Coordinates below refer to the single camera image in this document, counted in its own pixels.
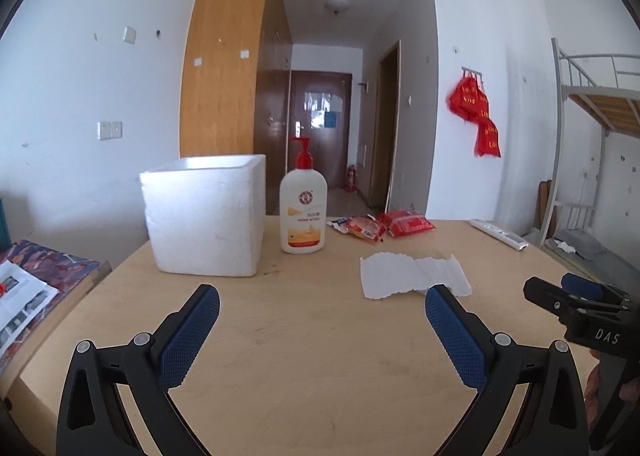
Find wooden wardrobe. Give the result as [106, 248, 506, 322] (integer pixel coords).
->
[179, 0, 293, 217]

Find white remote control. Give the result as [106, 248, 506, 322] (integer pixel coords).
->
[468, 218, 530, 251]

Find patterned blanket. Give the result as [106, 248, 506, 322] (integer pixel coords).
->
[0, 240, 102, 379]

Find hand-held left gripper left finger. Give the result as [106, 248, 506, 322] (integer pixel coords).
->
[56, 284, 221, 456]

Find brown entrance door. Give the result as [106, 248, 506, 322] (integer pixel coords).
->
[287, 70, 354, 189]

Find white lotion bottle red pump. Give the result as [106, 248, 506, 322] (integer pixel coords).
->
[279, 136, 328, 255]

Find person's right hand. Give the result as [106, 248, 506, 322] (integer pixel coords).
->
[584, 365, 604, 404]

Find orange snack packet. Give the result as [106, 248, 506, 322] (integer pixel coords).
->
[345, 215, 387, 241]

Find white foam box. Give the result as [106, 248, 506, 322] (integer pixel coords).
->
[139, 153, 267, 278]

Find white corrugated paper sheet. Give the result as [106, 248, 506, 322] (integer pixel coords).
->
[359, 252, 473, 301]

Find printed magazine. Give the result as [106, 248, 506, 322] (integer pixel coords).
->
[0, 260, 60, 350]

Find wooden boards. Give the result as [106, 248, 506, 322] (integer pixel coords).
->
[537, 179, 552, 233]

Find red snack packet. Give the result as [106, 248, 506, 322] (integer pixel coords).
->
[377, 208, 435, 238]

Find wooden door frame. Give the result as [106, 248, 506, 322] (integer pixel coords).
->
[370, 39, 402, 215]

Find grey bedding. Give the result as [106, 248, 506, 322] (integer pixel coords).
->
[542, 228, 640, 283]

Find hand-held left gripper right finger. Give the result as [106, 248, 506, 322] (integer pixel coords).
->
[424, 284, 591, 456]

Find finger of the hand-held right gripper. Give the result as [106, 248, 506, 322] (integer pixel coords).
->
[523, 277, 603, 333]
[560, 272, 633, 308]

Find white metal bunk bed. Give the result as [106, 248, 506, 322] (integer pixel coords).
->
[540, 37, 640, 257]

